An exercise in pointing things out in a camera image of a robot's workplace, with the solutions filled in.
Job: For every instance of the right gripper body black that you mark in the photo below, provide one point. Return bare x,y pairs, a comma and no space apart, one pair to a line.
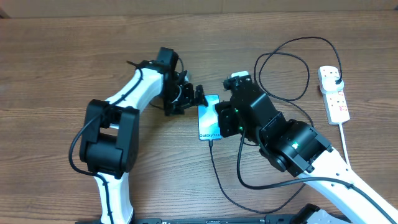
231,121

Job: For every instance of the Galaxy S24+ smartphone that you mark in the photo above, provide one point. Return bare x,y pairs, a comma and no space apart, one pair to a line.
208,128

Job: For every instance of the white charger plug adapter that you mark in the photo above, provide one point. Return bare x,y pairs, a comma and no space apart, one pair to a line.
330,85

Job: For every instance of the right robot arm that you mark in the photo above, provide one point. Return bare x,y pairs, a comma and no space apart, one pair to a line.
298,148

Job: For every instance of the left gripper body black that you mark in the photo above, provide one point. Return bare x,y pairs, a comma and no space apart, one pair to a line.
182,97

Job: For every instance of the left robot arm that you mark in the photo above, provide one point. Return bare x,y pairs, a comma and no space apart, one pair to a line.
110,134

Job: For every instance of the white power strip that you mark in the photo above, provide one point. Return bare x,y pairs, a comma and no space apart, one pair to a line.
335,103

